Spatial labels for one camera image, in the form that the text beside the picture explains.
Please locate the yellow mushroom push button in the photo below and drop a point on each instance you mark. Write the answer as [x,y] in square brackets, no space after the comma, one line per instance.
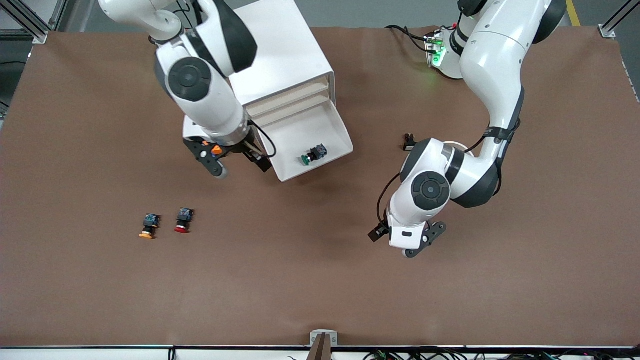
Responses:
[149,221]

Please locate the white table edge rail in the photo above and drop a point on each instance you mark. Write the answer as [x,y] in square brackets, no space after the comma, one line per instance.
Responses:
[100,354]

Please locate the black white-faced switch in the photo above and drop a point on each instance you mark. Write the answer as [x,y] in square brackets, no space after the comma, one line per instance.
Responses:
[410,145]

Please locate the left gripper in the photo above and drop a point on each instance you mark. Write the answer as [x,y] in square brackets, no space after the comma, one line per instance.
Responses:
[378,232]

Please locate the red mushroom push button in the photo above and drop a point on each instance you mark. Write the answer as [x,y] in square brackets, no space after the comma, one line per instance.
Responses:
[184,216]

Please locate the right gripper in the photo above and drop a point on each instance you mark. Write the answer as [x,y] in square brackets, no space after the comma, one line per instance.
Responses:
[260,162]

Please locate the aluminium frame profile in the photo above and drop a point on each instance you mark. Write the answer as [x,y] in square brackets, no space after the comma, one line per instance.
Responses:
[608,32]
[37,36]

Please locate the orange button enclosure box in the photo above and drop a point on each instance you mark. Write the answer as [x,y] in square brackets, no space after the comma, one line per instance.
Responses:
[216,149]

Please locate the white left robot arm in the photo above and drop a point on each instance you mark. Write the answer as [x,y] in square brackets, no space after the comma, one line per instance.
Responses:
[495,65]

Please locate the white drawer cabinet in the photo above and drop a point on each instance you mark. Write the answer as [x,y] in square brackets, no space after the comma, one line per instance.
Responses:
[290,45]

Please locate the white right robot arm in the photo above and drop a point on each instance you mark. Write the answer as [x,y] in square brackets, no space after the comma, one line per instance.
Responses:
[200,75]

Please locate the green mushroom push button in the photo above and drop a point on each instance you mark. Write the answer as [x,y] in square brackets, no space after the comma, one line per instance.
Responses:
[315,154]

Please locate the brown tapered pole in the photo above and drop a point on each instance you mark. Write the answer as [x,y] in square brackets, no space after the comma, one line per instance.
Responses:
[320,350]

